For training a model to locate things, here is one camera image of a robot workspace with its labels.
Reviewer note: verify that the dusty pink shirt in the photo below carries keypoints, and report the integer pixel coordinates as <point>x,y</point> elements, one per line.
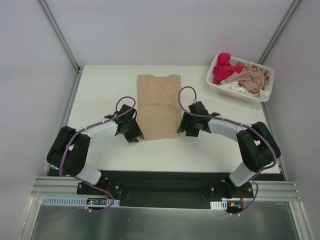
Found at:
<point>252,77</point>

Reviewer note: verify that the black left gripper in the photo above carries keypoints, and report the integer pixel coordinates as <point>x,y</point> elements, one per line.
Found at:
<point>133,130</point>

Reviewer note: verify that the right aluminium frame post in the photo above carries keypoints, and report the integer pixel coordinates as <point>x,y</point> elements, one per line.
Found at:
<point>279,30</point>

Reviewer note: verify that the white slotted cable duct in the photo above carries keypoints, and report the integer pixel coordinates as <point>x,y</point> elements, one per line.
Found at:
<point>68,201</point>

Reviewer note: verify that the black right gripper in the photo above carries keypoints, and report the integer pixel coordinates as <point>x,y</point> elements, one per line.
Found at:
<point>186,125</point>

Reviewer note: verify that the pink red shirt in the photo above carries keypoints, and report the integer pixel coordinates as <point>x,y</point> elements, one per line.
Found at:
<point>223,68</point>

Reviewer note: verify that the beige t shirt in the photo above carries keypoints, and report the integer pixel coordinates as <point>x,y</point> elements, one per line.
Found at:
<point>158,112</point>

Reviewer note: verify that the aluminium frame post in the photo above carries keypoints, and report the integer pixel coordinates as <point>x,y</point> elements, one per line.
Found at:
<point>279,30</point>
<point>59,34</point>

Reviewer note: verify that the white plastic laundry basket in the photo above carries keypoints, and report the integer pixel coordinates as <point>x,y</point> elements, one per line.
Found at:
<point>233,94</point>

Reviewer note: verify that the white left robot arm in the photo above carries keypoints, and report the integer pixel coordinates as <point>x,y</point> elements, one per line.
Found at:
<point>70,148</point>

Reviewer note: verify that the left aluminium frame post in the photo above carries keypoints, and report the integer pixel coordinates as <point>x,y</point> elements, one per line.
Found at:
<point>59,34</point>

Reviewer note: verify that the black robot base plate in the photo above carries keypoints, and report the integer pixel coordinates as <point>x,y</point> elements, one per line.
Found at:
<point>178,190</point>

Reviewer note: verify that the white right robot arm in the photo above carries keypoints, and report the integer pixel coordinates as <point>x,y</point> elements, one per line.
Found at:
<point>258,149</point>

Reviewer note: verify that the cream white shirt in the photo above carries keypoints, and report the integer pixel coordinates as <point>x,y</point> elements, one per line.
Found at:
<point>234,86</point>

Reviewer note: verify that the aluminium front rail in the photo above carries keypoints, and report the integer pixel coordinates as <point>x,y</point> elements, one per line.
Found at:
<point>286,191</point>

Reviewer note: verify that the right white cable duct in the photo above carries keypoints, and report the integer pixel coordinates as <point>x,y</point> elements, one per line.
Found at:
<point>219,205</point>

